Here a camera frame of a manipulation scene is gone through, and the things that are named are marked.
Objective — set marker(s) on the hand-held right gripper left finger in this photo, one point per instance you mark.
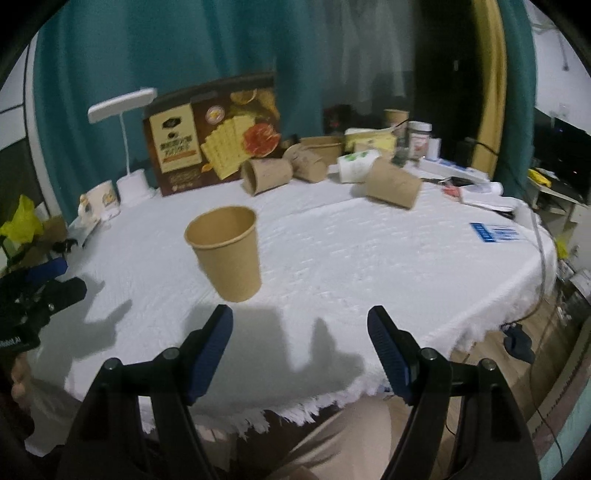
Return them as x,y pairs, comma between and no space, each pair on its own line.
210,357

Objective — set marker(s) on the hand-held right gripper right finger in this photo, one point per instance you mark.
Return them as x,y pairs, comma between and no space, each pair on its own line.
392,360

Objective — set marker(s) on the white sheer curtain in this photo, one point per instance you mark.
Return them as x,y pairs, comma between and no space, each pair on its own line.
369,46

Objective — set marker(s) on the blue card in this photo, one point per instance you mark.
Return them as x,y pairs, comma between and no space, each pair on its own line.
496,231

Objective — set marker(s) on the yellow box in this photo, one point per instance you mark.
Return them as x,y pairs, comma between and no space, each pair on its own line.
371,138

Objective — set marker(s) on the brown paper bowl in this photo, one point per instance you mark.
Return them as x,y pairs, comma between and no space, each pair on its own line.
323,146

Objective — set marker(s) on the person's leg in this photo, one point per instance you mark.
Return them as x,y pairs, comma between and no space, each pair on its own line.
341,441

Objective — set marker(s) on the white ceramic mug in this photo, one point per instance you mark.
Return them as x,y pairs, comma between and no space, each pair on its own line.
99,201

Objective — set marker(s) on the yellow plastic bag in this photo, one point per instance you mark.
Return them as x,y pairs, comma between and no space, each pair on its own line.
21,222

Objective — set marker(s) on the teal curtain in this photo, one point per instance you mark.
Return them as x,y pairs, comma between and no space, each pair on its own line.
138,50

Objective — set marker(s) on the yellow curved frame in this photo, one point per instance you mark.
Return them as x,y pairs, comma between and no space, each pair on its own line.
490,83

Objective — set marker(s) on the white green-print paper roll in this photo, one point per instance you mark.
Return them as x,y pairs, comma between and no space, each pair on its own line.
358,166

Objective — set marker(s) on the person's left hand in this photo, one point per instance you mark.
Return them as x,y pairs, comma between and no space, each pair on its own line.
19,381

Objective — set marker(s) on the brown paper cup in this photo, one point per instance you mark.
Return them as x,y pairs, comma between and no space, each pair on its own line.
307,162
396,118
228,258
393,183
267,176

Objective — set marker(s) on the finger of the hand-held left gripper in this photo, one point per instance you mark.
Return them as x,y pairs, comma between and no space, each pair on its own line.
64,293
46,271

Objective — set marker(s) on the brown cracker box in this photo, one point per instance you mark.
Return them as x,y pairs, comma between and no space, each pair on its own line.
212,134

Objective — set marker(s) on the white-lidded jar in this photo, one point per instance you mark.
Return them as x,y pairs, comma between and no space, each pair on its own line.
418,139

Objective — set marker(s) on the white desk lamp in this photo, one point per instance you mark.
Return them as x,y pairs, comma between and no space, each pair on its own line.
127,143

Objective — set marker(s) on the dark blue cloth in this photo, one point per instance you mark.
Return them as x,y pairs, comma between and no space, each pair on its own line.
519,342

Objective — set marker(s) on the white paper sheets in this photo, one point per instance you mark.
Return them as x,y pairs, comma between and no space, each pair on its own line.
482,193

